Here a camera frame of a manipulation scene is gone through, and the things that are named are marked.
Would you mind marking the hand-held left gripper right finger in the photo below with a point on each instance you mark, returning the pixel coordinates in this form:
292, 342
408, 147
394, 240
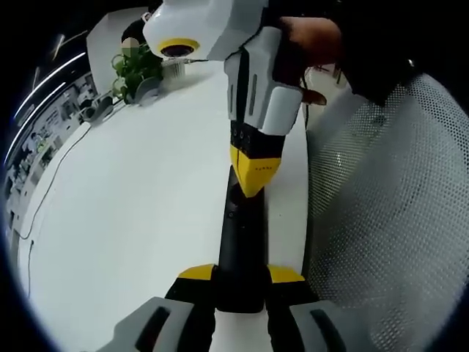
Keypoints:
315, 326

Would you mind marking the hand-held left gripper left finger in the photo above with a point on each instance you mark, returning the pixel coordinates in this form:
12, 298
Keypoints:
154, 326

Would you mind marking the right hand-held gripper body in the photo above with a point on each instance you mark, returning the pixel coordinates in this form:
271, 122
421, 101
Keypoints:
212, 22

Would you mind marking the black remote control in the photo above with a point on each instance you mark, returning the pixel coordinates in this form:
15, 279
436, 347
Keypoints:
242, 242

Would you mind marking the person's right hand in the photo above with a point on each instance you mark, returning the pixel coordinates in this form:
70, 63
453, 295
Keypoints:
311, 40

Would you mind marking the green plant in white pot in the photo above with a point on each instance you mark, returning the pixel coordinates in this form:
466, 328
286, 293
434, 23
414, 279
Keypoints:
137, 69

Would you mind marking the grey mesh chair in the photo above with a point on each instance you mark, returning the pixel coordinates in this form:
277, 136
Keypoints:
395, 205

